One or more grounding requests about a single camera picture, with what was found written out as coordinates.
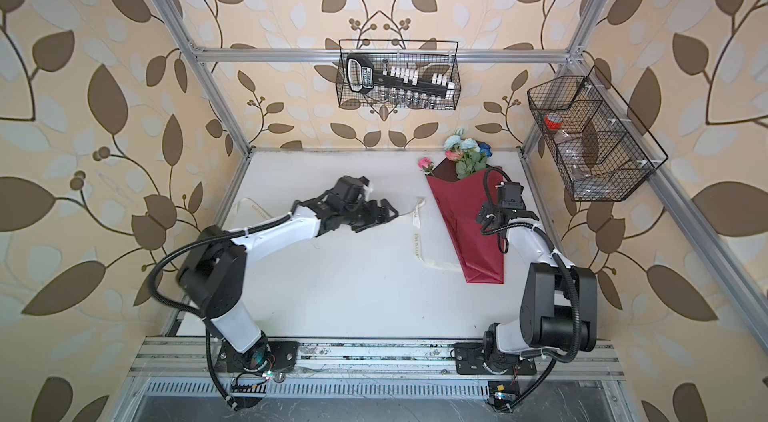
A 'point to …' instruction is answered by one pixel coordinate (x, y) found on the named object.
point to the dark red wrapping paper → (482, 254)
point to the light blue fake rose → (471, 160)
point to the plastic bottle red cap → (553, 121)
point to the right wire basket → (601, 149)
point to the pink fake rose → (452, 155)
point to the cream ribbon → (416, 214)
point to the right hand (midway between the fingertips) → (499, 222)
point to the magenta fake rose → (425, 164)
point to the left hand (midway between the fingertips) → (391, 214)
